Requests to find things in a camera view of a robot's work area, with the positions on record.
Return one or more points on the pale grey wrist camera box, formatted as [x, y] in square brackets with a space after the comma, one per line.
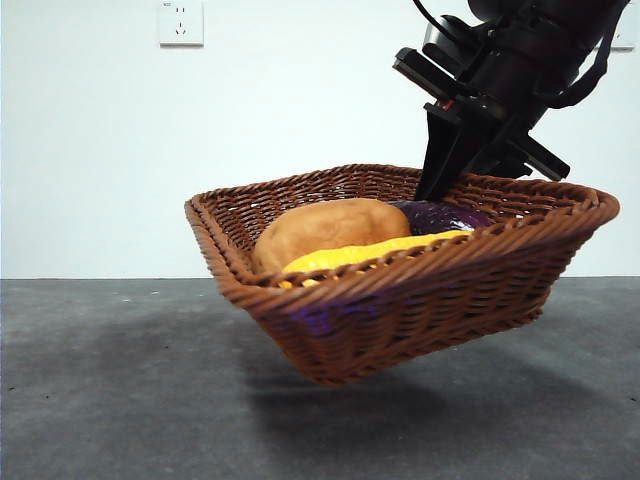
[442, 37]

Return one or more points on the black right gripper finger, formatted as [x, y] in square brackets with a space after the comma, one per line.
[502, 162]
[445, 155]

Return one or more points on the purple eggplant with green stem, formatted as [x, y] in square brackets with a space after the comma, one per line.
[440, 217]

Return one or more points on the brown woven wicker basket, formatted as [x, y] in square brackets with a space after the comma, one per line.
[425, 320]

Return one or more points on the white wall socket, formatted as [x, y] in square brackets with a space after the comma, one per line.
[181, 22]
[625, 46]

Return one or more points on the brown potato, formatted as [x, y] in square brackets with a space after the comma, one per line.
[330, 235]

